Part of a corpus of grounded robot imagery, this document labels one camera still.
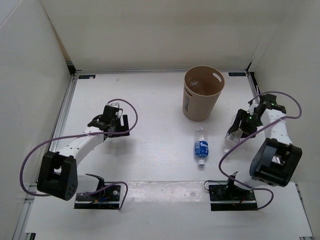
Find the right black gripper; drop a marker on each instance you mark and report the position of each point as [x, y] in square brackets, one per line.
[241, 115]

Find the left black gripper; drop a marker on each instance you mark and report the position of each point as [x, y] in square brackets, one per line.
[124, 128]

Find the small clear labelled bottle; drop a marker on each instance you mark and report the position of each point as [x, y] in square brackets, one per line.
[232, 139]

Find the clear plastic bottle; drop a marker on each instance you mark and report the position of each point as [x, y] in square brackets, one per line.
[195, 83]

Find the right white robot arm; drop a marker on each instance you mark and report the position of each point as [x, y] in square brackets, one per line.
[277, 158]

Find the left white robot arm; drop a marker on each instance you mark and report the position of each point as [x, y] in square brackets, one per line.
[58, 176]

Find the brown cylindrical bin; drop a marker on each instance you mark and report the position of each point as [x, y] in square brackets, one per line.
[198, 103]

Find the blue label plastic bottle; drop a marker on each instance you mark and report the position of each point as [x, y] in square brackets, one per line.
[201, 147]

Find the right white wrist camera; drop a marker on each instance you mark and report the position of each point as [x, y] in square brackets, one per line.
[252, 108]

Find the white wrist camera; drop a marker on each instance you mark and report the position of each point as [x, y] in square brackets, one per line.
[114, 104]
[252, 108]

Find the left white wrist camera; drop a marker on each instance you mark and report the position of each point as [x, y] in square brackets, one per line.
[114, 104]

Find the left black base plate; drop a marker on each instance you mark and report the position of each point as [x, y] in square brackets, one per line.
[109, 199]

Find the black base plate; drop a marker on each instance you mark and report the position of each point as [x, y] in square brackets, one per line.
[225, 196]
[109, 199]

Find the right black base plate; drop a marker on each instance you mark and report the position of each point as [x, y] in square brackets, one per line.
[225, 196]

